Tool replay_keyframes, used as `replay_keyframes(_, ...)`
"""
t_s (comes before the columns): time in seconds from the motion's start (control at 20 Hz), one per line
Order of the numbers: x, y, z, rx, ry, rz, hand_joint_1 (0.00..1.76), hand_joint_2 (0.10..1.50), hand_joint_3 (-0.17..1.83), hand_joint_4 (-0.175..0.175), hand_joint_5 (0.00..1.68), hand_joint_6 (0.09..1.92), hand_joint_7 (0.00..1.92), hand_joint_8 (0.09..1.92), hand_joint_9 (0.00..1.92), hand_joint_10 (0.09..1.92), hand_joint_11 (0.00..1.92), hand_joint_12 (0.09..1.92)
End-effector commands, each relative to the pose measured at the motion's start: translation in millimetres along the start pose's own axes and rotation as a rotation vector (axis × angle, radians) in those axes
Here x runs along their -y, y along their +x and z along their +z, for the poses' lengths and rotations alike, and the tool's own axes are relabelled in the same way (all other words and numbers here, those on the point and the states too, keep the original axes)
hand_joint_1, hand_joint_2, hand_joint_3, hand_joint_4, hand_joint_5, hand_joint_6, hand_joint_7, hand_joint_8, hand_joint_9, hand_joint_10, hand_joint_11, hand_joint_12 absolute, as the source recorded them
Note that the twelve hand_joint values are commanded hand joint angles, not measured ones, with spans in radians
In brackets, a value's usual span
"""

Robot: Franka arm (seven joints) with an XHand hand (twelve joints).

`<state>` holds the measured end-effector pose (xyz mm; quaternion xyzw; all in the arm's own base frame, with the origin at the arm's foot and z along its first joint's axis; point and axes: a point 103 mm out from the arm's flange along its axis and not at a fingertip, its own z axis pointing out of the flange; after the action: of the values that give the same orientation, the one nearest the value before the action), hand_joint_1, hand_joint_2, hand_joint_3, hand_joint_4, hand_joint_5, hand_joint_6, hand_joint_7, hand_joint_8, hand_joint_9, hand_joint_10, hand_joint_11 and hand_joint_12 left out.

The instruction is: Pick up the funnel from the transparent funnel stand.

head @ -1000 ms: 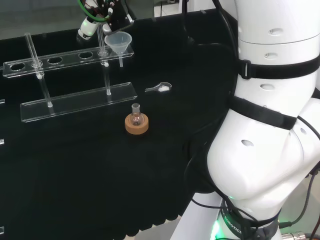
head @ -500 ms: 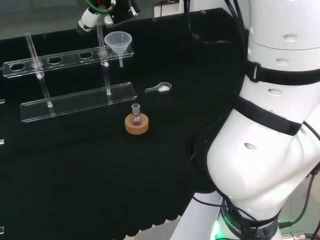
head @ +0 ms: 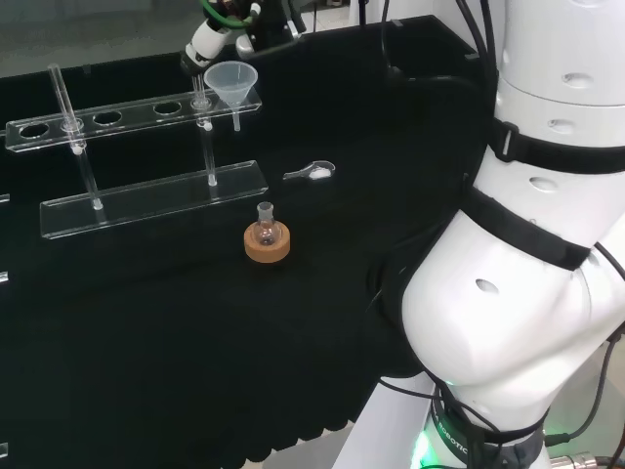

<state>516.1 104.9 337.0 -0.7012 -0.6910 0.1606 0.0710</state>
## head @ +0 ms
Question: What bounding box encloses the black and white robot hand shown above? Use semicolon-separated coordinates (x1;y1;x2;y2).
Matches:
180;0;305;78

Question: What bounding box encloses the clear plastic funnel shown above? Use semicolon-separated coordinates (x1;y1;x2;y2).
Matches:
203;61;260;133

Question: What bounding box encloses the clear acrylic funnel stand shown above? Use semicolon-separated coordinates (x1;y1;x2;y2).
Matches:
4;64;271;241

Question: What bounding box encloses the clear glass weighing funnel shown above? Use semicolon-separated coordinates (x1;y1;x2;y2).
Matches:
282;158;339;185

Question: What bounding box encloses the small round-bottom glass flask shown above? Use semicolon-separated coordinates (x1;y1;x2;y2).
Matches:
255;200;281;247

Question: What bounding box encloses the black bench cloth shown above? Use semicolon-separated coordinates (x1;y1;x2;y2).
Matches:
0;14;492;469

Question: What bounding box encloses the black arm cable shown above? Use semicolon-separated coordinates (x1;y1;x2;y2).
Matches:
379;0;495;92

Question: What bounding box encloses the cork ring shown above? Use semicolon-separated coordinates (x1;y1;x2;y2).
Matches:
242;220;294;266

